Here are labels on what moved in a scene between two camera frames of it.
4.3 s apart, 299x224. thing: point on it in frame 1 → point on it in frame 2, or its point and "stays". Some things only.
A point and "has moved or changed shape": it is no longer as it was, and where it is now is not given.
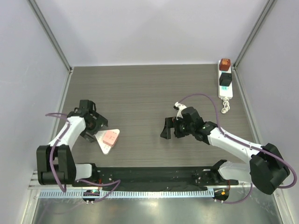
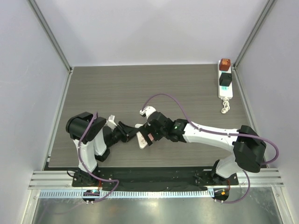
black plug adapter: [225, 79] stays
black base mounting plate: [154, 177] stays
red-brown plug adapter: [224, 64] stays
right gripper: [175, 127] → [148, 134]
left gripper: [100, 122] → [126, 133]
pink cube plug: [110, 137] has moved or changed shape
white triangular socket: [99, 136] has moved or changed shape
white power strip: [224, 92] stays
